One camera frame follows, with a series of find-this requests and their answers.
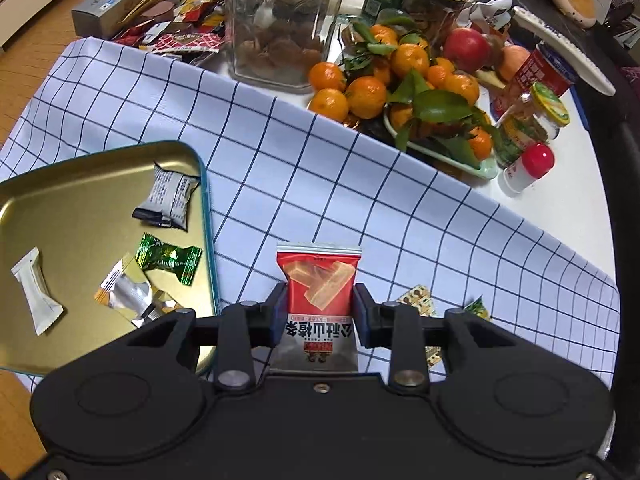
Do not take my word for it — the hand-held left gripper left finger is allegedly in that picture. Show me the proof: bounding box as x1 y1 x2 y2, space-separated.
125 282 291 396

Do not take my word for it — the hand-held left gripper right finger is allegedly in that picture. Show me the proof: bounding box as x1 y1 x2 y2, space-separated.
352 282 521 393

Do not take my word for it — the red snack packet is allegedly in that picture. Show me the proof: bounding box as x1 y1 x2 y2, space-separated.
276 241 362 373

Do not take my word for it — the cream patterned snack packet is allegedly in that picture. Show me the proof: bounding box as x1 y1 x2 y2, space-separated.
395 284 443 371

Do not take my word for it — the green yellow snack packet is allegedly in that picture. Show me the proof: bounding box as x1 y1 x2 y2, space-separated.
462 296 492 321

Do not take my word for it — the dark green candy wrapper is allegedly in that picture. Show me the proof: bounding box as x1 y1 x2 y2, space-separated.
136 232 203 287

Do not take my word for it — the silver yellow snack packet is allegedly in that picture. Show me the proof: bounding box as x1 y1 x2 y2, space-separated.
93 255 183 330

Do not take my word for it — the grey white snack packet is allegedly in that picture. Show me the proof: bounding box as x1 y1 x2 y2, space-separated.
131 161 201 232

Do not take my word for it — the gold tin tray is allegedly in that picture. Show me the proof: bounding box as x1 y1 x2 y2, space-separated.
0 140 220 377

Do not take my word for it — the plain white snack packet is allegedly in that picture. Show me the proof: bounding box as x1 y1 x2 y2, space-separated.
11 247 65 337

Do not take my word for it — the checked tablecloth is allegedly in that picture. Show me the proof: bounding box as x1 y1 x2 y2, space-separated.
0 36 621 396

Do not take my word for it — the pale green fruit tray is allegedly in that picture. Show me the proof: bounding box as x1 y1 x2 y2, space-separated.
382 110 501 181

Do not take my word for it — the red-capped white bottle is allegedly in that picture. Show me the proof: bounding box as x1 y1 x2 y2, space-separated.
499 142 556 197

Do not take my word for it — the pile of tangerines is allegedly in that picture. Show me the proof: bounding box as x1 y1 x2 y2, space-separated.
306 22 496 161

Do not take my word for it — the yellow-lidded pickle jar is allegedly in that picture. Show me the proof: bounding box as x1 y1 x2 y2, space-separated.
492 81 572 170

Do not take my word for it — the large glass jar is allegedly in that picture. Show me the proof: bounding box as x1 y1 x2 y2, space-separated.
222 0 356 95

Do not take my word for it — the red apple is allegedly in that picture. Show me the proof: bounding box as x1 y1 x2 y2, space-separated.
442 27 492 73

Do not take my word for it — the pile of snack wrappers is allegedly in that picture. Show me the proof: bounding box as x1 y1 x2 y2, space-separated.
111 0 228 56

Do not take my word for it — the orange peach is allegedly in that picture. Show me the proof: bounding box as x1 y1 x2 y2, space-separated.
495 44 532 83

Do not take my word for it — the red can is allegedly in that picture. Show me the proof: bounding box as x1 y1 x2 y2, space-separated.
492 42 577 116

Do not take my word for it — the brown jar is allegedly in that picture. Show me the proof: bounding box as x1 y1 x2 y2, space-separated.
402 0 471 51

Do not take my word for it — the white remote control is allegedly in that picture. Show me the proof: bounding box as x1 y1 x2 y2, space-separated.
511 6 617 97

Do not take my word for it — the white patterned mug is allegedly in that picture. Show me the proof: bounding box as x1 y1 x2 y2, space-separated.
470 0 513 31

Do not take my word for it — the grey cardboard box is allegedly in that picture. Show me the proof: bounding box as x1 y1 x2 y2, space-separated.
71 0 155 40

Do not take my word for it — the white low cabinet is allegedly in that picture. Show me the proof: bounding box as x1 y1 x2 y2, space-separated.
0 0 108 53

